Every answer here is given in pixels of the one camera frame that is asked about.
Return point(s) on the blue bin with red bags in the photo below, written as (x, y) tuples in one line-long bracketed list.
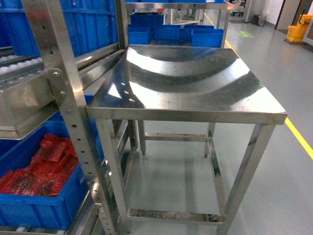
[(38, 211)]

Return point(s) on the red bubble wrap bags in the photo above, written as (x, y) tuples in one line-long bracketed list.
[(48, 172)]

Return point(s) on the yellow mop bucket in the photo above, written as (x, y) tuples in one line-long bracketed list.
[(297, 32)]

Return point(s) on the stainless steel shelf rack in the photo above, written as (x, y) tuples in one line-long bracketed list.
[(72, 44)]

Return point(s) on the grey trash can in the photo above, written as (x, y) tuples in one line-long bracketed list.
[(259, 20)]

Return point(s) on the small stainless steel table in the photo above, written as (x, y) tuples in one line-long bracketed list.
[(179, 94)]

